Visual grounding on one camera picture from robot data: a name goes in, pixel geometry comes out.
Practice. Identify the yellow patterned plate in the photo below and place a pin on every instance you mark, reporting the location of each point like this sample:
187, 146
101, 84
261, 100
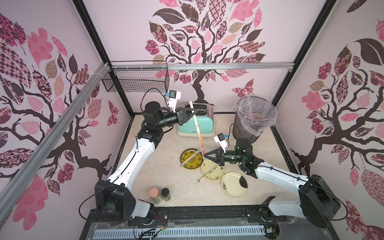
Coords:
190, 162

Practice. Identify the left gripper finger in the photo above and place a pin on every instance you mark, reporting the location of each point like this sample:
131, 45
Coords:
188, 115
189, 110

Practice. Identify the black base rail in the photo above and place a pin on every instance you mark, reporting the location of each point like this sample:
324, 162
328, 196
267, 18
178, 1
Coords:
277, 228

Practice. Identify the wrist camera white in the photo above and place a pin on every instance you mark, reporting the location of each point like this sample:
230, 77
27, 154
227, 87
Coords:
222, 140
172, 99

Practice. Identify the black lid spice jar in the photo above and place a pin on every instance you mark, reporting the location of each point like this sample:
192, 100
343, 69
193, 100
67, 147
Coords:
165, 192

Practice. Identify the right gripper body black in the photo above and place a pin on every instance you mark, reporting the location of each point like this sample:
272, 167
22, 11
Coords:
221, 157

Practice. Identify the wrapped chopsticks panda wrapper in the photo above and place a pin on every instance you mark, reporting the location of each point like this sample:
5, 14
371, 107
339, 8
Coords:
211, 171

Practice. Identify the black wire wall basket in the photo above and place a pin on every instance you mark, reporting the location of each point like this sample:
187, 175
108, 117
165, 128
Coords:
137, 77

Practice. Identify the cream plate with green patch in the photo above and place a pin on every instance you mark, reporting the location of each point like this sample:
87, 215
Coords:
234, 185

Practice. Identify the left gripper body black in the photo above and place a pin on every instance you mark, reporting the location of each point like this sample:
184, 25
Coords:
179, 115

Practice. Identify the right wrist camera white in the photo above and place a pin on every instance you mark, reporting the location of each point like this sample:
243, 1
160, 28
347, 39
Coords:
222, 140

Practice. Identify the aluminium frame bar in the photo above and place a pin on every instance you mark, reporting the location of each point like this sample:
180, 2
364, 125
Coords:
26, 173
185, 67

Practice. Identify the black mesh trash bin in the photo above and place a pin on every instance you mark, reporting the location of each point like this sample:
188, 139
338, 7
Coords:
244, 126

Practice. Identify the pink lid spice jar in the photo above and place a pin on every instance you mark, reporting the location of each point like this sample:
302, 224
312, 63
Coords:
155, 195

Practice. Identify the mint green toaster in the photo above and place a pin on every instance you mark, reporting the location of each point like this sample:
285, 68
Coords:
205, 120

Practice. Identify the aluminium frame bar left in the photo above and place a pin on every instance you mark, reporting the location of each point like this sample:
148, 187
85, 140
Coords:
26, 173

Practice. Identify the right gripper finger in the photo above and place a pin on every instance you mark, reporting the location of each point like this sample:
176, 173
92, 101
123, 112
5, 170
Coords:
212, 159
214, 154

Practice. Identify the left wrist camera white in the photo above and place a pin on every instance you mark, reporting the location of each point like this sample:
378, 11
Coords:
172, 99

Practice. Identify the clear plastic bin liner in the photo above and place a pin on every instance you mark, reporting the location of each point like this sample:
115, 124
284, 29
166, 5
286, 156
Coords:
258, 115

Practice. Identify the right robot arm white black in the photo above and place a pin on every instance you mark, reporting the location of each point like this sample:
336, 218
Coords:
315, 200

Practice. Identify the aluminium frame bar rear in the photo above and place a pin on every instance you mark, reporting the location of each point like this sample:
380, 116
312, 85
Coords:
185, 67

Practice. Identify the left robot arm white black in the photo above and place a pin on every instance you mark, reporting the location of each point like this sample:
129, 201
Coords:
113, 196

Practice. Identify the cream plate with calligraphy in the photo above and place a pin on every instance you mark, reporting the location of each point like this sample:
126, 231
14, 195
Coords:
214, 172

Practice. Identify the white slotted cable duct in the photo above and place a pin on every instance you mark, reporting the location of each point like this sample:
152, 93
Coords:
178, 233

